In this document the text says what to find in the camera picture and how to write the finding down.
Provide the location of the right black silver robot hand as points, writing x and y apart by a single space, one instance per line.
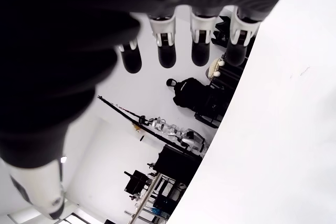
52 37

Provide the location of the long black pole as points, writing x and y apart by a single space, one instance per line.
123 115

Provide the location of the black backpack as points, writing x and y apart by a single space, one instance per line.
189 93

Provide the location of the beige plush toy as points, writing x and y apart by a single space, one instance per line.
212 68

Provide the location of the small black box device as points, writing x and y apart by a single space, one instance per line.
136 182

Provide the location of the large black case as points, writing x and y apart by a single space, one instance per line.
176 161

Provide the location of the black frame chair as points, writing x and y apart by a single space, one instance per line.
218 98

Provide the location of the metal frame rack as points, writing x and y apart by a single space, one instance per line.
149 192

